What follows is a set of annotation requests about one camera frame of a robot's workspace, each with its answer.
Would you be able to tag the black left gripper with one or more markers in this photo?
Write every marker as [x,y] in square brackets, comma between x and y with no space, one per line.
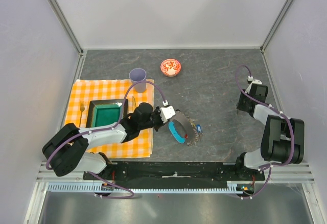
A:
[161,122]

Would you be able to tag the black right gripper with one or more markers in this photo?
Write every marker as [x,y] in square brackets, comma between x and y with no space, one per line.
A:
[239,105]

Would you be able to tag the blue carabiner keyring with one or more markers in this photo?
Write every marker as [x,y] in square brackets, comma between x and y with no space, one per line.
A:
[175,134]

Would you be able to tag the blue key tag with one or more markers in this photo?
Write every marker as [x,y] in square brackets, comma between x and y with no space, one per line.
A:
[199,129]

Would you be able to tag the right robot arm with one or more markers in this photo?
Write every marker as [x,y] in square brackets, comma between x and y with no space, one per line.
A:
[283,138]

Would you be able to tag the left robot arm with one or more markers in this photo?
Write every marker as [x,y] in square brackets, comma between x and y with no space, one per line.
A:
[67,148]

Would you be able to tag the gold knife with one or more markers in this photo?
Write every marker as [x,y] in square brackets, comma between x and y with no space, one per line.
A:
[133,103]

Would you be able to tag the purple plastic cup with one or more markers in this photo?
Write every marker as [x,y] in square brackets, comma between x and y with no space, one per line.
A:
[136,76]

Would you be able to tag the red white patterned bowl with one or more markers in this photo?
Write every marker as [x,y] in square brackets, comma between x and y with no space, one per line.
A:
[170,67]

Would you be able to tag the teal square plate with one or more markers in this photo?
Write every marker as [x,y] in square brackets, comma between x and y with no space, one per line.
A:
[105,112]

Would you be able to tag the gold fork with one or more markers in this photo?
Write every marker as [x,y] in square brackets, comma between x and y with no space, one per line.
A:
[82,109]

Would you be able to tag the orange checkered cloth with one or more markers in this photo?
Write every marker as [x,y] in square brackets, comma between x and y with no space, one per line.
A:
[88,90]

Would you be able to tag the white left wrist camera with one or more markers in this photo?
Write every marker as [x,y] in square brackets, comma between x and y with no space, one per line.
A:
[166,112]

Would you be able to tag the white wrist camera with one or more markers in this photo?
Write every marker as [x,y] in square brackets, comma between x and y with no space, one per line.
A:
[251,81]
[166,112]

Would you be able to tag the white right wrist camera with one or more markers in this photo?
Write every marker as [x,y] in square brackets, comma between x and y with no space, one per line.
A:
[251,81]

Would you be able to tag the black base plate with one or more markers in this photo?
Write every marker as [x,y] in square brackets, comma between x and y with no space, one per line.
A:
[133,174]

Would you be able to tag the white toothed cable rail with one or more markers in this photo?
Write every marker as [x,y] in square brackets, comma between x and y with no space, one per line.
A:
[98,187]

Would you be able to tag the aluminium frame rail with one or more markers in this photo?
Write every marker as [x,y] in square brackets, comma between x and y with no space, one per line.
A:
[288,174]

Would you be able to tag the aluminium corner post right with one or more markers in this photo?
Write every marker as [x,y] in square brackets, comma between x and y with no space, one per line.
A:
[275,26]

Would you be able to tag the aluminium corner post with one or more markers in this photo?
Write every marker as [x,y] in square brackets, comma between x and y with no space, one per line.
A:
[275,26]
[67,28]

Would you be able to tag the aluminium corner post left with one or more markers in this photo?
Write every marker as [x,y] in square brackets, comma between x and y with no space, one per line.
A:
[67,28]

